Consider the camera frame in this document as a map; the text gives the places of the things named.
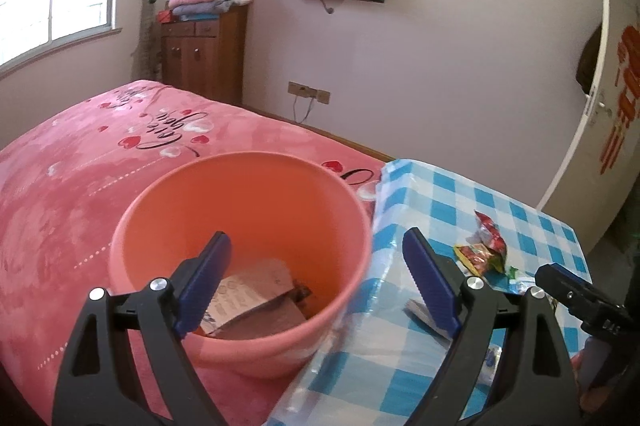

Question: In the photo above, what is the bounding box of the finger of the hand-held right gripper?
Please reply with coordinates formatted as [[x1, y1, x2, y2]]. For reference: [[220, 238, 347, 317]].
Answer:
[[534, 263, 596, 309]]

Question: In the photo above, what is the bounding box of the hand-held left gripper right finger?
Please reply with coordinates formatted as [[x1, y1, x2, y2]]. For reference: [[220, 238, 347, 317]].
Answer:
[[402, 227, 581, 426]]

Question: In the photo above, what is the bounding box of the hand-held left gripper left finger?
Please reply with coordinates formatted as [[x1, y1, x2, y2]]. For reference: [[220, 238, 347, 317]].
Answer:
[[51, 231, 232, 426]]

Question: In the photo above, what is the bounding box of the green white packet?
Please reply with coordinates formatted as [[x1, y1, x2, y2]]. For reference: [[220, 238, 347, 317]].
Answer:
[[505, 265, 538, 294]]

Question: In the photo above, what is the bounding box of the pink plastic bucket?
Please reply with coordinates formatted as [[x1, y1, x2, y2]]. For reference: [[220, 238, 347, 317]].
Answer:
[[108, 151, 373, 379]]

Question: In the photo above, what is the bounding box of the white blue plastic wrapper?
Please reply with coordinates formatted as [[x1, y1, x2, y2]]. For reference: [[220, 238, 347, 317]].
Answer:
[[480, 341, 501, 382]]

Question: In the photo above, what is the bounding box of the blue checkered tablecloth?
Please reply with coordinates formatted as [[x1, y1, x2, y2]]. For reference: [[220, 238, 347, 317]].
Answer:
[[265, 158, 593, 426]]

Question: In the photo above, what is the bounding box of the white door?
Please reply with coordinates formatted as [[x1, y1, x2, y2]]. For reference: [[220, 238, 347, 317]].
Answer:
[[537, 0, 640, 257]]

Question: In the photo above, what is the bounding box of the pink heart print blanket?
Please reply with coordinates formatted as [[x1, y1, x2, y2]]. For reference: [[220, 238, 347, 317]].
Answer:
[[0, 79, 396, 426]]

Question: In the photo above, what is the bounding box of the red door decoration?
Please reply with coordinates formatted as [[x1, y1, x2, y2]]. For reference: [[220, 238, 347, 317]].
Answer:
[[600, 23, 640, 172]]

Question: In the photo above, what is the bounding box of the brown wooden cabinet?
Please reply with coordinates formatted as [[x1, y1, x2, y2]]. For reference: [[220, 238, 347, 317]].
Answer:
[[160, 1, 249, 107]]

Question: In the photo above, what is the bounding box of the metal door handle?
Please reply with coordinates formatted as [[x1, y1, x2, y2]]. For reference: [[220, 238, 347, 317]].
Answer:
[[585, 88, 613, 127]]

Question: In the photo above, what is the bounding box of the white power cable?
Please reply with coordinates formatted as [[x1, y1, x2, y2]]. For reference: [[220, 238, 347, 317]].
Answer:
[[292, 93, 316, 125]]

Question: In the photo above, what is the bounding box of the wall socket strip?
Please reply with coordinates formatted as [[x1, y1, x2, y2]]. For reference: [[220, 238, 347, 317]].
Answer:
[[288, 81, 332, 105]]

